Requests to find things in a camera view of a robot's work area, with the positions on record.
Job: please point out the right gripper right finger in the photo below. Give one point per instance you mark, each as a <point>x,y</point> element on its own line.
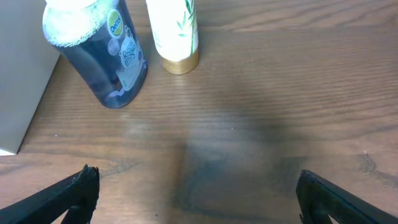
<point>322,202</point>

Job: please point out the clear foam soap pump bottle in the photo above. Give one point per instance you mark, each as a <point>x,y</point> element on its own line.
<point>99,39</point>

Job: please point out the white box with pink interior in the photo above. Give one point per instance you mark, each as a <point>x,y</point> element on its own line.
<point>27,63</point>

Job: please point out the white lotion tube gold cap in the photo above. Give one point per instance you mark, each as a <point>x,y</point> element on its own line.
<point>175,32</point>

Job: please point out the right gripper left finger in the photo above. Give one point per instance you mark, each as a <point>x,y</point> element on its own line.
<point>75,196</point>

